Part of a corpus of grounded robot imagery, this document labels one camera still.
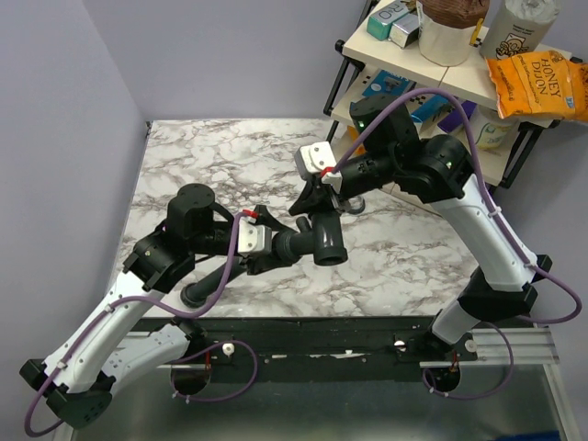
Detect black corrugated hose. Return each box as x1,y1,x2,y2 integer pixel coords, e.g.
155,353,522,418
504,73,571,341
180,229,300,308

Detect clear plastic pipe fitting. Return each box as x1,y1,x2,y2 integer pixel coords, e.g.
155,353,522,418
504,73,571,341
341,196,366,215

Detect grey T pipe fitting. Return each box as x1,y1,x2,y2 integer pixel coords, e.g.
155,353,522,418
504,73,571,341
290,211,348,266

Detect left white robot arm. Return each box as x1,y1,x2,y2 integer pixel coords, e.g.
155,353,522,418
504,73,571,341
19,184,300,429

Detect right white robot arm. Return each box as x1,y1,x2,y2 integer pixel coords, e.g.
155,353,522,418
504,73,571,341
288,94,551,360

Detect blue product box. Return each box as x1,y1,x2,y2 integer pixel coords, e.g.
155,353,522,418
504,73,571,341
362,70,415,97

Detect blue white carton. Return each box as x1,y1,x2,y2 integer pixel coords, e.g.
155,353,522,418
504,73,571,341
407,91,453,124

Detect purple white carton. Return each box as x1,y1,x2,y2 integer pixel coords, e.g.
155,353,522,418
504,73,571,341
437,100,477,134

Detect white round container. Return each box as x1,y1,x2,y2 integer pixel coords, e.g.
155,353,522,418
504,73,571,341
469,105,518,149

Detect silver small box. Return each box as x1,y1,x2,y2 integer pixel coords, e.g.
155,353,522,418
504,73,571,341
389,14,419,49

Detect teal green box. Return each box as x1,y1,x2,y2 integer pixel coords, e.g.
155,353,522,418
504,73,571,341
367,1,409,41

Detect white tub brown lid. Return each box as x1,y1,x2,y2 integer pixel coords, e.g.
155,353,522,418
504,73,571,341
416,0,490,67

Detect orange honey dijon chip bag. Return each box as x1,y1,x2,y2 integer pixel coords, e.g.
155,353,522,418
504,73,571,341
486,50,587,123

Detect grey cylindrical canister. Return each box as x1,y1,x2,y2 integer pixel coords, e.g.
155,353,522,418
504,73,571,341
480,0,562,60

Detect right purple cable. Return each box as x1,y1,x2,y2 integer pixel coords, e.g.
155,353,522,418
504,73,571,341
328,87,583,401

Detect aluminium frame rail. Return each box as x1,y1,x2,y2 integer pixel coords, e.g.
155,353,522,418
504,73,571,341
73,326,562,368

